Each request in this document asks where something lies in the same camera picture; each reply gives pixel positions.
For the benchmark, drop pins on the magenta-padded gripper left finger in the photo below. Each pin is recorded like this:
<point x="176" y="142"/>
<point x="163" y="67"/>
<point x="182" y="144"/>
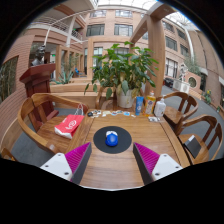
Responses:
<point x="60" y="165"/>

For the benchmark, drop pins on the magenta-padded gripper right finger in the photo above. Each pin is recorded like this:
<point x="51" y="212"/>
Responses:
<point x="163" y="165"/>

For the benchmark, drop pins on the blue and white computer mouse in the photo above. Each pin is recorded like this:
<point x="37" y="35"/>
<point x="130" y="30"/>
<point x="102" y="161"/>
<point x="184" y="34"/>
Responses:
<point x="111" y="139"/>

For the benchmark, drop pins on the round black mouse pad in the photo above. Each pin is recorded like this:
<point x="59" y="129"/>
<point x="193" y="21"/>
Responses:
<point x="100" y="141"/>

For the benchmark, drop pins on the black notebook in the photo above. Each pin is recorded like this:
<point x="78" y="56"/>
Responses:
<point x="192" y="146"/>

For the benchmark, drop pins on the wooden armchair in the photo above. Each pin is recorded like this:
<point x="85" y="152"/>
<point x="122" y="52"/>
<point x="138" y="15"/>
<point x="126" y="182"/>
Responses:
<point x="203" y="151"/>
<point x="46" y="131"/>
<point x="173" y="115"/>
<point x="106" y="103"/>

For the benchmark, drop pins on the red paper bag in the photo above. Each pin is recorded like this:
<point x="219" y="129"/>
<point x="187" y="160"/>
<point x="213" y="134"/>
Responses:
<point x="68" y="126"/>

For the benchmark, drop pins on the clear plastic packet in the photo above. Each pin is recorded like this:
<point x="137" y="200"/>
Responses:
<point x="154" y="119"/>

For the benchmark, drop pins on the white pump bottle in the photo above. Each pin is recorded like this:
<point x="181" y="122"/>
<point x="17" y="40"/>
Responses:
<point x="159" y="108"/>

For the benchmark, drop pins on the small white wrapper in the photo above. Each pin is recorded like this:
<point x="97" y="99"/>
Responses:
<point x="133" y="115"/>

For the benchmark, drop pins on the key bunch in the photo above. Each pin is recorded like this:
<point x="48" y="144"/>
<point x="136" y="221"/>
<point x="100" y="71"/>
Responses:
<point x="93" y="114"/>

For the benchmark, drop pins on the orange dish soap bottle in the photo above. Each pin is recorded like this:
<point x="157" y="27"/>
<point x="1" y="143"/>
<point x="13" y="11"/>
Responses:
<point x="150" y="105"/>

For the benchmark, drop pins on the blue squeeze tube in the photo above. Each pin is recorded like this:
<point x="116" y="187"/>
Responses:
<point x="139" y="106"/>

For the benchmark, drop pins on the blue printed card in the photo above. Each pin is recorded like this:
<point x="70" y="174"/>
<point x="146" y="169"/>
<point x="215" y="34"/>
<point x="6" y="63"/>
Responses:
<point x="126" y="113"/>

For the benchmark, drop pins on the spiky aloe plant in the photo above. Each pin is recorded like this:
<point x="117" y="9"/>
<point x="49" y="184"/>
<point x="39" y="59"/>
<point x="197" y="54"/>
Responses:
<point x="63" y="79"/>

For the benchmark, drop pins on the green leafy potted plant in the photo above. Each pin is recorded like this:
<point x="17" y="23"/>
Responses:
<point x="123" y="70"/>

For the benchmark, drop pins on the dark bust statue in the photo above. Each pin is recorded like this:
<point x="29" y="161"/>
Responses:
<point x="39" y="56"/>

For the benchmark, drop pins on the dark red wooden pedestal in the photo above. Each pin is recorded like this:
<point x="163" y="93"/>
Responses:
<point x="38" y="83"/>

